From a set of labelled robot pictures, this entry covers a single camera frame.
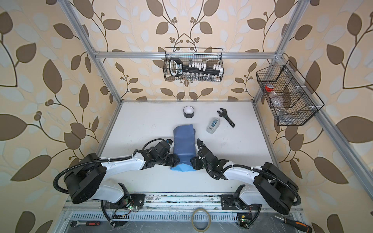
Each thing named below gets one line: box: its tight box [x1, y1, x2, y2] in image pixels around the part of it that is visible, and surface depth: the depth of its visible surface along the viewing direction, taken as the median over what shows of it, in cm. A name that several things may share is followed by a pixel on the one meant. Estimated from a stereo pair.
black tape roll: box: [183, 105, 195, 119], surface depth 114 cm
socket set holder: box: [169, 57, 224, 79], surface depth 86 cm
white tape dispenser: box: [206, 117, 221, 135], surface depth 104 cm
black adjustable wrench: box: [216, 107, 236, 128], surface depth 114 cm
